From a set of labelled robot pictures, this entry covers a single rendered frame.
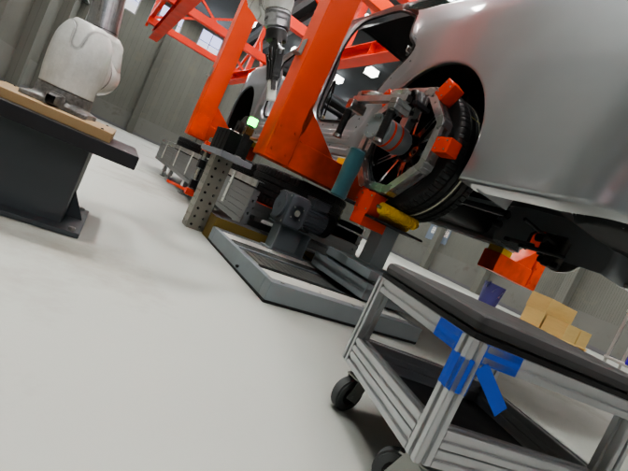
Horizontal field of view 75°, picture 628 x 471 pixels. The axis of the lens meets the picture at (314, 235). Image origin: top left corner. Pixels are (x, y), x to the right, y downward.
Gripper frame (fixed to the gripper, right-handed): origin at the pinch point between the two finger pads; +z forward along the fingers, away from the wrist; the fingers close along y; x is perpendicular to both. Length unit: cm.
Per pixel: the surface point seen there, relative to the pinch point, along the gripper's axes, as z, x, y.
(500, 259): 80, 238, -82
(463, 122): -1, 88, 4
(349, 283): 77, 53, -17
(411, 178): 25, 74, -8
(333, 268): 74, 53, -34
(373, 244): 60, 72, -28
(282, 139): 11, 32, -66
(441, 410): 60, -6, 103
